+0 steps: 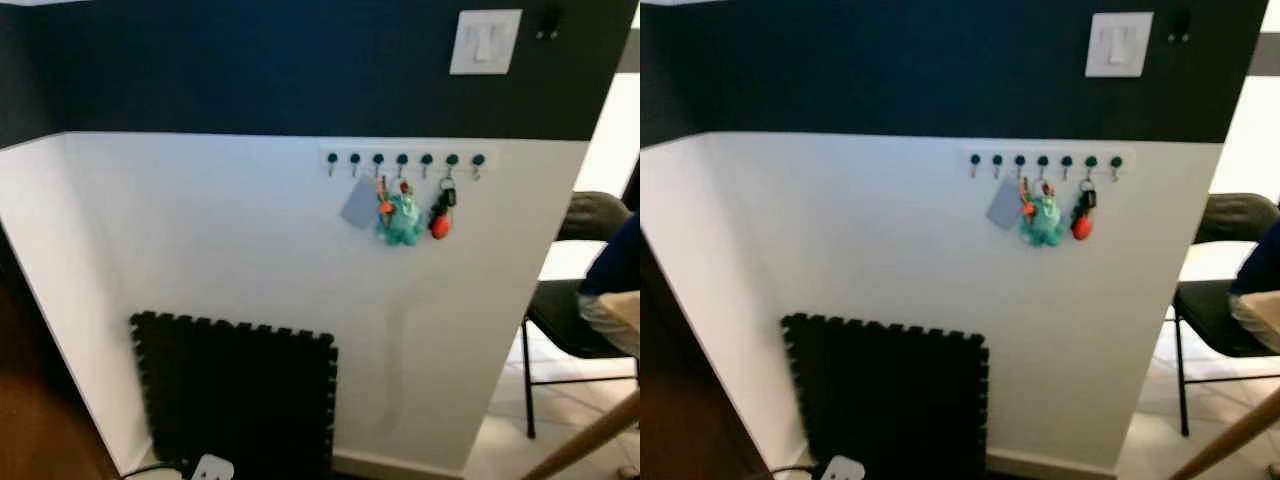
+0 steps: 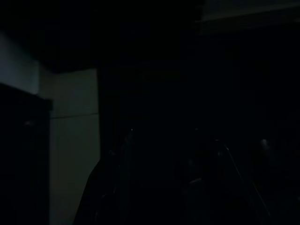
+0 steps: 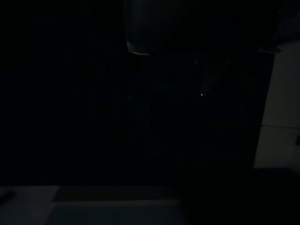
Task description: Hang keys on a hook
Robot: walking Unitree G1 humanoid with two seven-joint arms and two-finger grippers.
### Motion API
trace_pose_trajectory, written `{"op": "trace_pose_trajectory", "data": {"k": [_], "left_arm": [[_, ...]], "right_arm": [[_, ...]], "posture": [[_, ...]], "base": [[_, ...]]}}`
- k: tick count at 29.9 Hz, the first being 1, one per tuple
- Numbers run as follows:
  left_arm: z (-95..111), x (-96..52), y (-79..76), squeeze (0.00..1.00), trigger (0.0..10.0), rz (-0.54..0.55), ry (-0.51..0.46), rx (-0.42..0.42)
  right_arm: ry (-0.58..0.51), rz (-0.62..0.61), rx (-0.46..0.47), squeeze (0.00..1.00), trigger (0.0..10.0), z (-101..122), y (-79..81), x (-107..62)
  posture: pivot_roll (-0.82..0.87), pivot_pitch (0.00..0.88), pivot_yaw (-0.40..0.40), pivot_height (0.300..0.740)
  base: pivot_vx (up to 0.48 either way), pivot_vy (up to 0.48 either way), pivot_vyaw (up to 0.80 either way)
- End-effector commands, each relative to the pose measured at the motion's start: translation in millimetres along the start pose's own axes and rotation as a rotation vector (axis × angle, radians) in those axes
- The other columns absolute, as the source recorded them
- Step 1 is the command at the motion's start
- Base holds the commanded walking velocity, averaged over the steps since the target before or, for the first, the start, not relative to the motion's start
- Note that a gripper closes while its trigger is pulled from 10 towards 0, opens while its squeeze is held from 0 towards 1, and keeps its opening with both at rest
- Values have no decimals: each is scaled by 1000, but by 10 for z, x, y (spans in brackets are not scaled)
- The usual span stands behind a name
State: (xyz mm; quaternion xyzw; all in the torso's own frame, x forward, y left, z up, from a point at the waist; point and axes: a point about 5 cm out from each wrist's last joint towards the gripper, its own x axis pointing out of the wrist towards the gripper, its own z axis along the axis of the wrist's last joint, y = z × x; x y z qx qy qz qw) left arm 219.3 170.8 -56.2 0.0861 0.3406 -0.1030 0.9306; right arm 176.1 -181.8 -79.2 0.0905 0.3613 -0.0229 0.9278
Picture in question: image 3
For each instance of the grey cylindrical object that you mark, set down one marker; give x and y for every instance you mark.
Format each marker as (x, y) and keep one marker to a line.
(138, 28)

